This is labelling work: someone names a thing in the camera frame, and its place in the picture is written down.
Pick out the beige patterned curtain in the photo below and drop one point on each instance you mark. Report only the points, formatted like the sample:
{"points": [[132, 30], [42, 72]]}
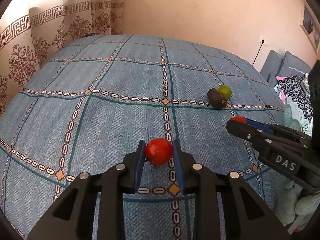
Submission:
{"points": [[33, 30]]}

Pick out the light green plush cloth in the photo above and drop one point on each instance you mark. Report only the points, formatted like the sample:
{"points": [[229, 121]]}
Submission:
{"points": [[294, 209]]}

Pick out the red tomato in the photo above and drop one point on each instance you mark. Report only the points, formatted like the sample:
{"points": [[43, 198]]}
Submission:
{"points": [[158, 151], [239, 119]]}

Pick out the small green tomato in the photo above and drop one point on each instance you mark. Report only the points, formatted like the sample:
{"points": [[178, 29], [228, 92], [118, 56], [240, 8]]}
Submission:
{"points": [[225, 91]]}

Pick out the framed wall picture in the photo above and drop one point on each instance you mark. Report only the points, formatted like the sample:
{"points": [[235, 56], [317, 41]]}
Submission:
{"points": [[310, 26]]}

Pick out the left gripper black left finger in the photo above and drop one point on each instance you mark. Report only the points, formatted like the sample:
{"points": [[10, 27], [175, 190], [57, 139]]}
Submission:
{"points": [[72, 215]]}

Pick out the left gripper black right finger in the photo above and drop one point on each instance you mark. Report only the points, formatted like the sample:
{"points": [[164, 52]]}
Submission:
{"points": [[245, 214]]}

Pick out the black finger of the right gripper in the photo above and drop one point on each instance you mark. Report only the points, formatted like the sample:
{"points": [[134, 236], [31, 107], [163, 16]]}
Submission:
{"points": [[278, 130], [265, 143]]}

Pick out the blue patterned bedspread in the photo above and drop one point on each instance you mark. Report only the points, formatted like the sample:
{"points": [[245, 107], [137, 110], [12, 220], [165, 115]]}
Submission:
{"points": [[94, 99]]}

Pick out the pile of clothes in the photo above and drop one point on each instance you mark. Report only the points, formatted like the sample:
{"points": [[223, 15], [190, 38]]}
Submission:
{"points": [[294, 92]]}

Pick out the white wall socket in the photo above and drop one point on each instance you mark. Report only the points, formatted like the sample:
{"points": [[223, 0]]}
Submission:
{"points": [[264, 41]]}

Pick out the dark avocado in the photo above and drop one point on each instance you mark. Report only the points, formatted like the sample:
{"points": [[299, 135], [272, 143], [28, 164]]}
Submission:
{"points": [[216, 99]]}

